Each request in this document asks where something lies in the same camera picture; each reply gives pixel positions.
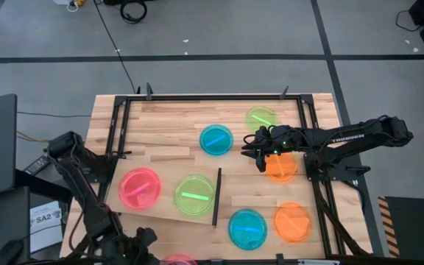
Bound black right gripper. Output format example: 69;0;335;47
241;124;297;173

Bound orange transparent plastic plate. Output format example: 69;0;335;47
264;151;298;183
272;201;313;244

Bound blue transparent plastic plate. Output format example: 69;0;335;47
227;208;269;252
199;124;235;157

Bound pink transparent plastic plate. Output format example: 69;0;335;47
118;167;162;211
159;253;198;265

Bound green transparent plastic plate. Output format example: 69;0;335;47
173;174;216;217
245;105;278;133

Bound light wooden shelf board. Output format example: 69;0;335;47
105;146;223;225

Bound white paper label SA2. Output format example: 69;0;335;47
29;200;64;255

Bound black power adapter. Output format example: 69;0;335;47
23;154;53;177

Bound black computer mouse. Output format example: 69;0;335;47
0;238;25;265

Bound black yellow hazard mat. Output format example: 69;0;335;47
377;195;424;265

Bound black aluminium table frame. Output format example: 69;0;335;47
99;82;377;265

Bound yellow cable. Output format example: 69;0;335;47
15;130;51;144

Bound grey cable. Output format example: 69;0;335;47
16;111;92;119

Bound long black floor cable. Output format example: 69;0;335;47
93;0;141;95

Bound coiled black cable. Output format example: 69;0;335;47
119;0;149;25

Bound thin black cable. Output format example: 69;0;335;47
395;9;419;33

